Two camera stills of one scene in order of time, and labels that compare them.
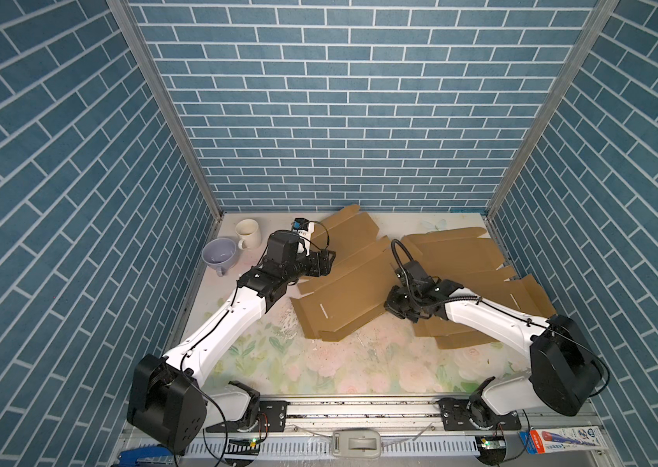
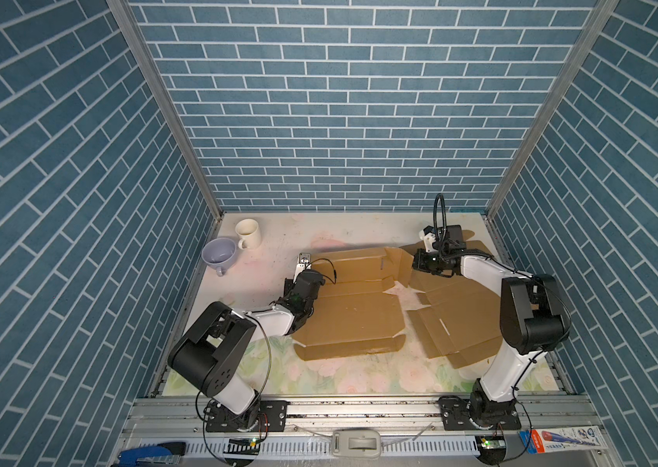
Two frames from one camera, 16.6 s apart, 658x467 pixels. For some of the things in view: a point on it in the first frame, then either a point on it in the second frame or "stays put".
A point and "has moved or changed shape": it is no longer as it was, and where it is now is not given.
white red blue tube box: x=563 y=440 stays put
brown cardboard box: x=365 y=268 has moved or changed shape
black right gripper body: x=402 y=304 to x=428 y=262
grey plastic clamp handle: x=356 y=444 stays put
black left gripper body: x=309 y=266 to x=287 y=288
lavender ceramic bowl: x=219 y=253 stays put
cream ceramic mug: x=249 y=232 stays put
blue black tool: x=145 y=455 stays put
